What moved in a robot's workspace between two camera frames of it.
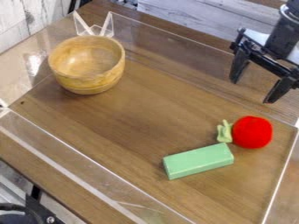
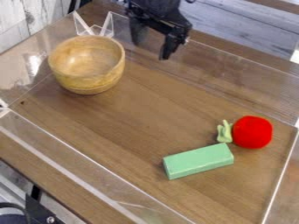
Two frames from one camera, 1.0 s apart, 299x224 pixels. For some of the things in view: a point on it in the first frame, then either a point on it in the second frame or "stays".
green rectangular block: x=198 y=161 stays
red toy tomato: x=250 y=132 stays
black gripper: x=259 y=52 → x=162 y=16
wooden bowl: x=88 y=64 stays
